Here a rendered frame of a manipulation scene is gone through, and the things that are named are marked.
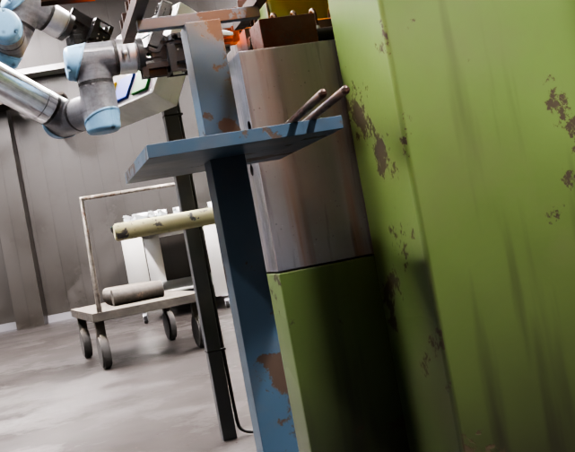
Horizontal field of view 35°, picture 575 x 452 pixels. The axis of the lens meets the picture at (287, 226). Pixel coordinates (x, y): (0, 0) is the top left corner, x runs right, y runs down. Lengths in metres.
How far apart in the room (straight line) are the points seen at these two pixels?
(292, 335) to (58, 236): 8.78
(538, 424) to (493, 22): 0.73
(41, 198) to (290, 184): 8.82
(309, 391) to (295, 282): 0.22
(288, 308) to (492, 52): 0.63
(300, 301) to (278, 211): 0.19
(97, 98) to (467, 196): 0.80
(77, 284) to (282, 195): 8.75
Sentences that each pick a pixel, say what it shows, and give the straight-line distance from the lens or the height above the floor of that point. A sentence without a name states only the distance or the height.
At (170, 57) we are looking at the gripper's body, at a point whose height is 0.96.
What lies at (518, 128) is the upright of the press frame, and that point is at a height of 0.66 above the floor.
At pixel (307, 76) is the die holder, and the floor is 0.85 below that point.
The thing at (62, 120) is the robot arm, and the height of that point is 0.87.
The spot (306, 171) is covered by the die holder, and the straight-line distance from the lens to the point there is 1.85.
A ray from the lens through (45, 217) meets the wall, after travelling 10.56.
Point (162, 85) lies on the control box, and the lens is 2.43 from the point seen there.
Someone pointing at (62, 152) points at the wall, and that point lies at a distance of 10.58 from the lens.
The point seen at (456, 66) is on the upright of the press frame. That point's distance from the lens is 1.70.
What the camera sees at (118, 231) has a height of 0.62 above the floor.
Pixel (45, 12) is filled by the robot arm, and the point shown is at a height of 1.17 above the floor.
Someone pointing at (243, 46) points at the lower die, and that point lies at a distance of 2.05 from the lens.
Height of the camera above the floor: 0.55
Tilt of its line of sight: level
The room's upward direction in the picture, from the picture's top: 10 degrees counter-clockwise
